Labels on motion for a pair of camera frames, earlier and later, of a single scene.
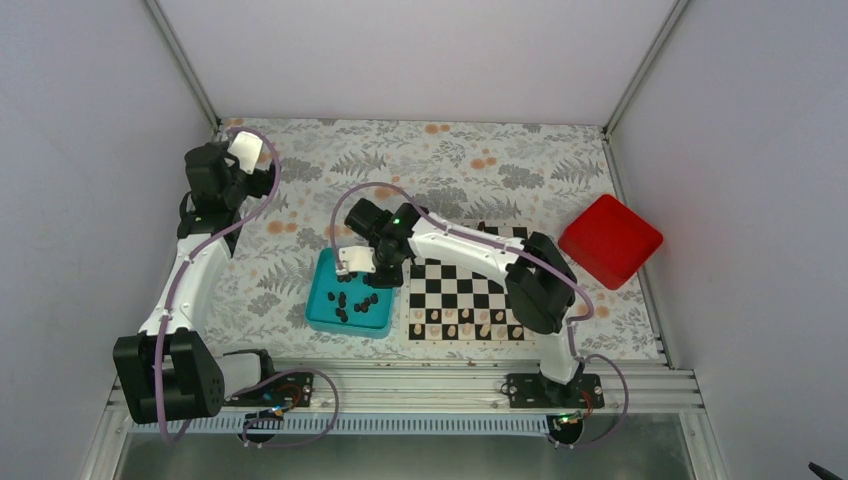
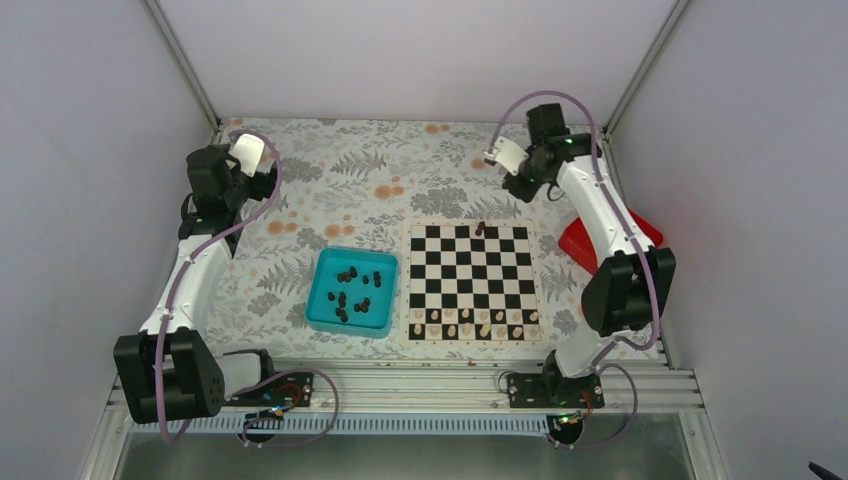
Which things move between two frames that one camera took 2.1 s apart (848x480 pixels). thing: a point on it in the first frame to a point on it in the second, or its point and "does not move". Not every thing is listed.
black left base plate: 293,389 does not move
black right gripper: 395,279 to 522,192
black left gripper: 262,182 does not move
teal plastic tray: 346,304 does not move
